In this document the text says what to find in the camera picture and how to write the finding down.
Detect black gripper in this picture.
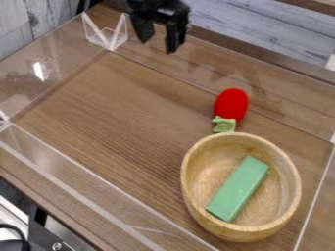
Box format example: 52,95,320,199
125,0,190,54

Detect red plush strawberry toy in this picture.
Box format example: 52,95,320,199
212,88,248,133

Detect clear acrylic tray walls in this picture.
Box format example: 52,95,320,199
0,20,335,251

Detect wooden bowl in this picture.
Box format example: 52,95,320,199
180,132,301,242

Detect green rectangular block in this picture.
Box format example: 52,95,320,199
205,156,269,223

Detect clear acrylic corner bracket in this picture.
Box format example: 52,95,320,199
81,13,128,51

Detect black metal table bracket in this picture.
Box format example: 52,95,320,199
28,207,74,251

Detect black cable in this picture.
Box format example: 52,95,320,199
0,223,32,251

